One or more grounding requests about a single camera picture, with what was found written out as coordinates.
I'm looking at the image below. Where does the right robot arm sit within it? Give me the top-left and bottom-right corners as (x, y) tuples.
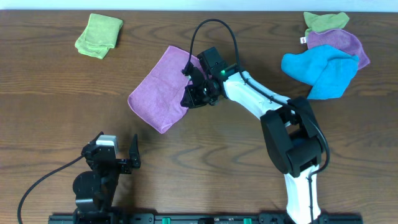
(180, 47), (329, 223)

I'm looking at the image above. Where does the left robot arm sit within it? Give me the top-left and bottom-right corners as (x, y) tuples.
(72, 132), (141, 224)

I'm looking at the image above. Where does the folded green cloth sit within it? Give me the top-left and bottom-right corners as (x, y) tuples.
(75, 13), (123, 59)

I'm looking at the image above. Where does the blue cloth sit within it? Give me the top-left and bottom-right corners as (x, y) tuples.
(281, 45), (359, 100)

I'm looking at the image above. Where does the purple cloth with tag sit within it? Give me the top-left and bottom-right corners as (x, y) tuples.
(300, 29), (370, 70)

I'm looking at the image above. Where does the crumpled green cloth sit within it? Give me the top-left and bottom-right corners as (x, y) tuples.
(303, 12), (349, 37)

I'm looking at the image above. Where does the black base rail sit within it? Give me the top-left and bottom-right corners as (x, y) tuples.
(48, 213), (364, 224)

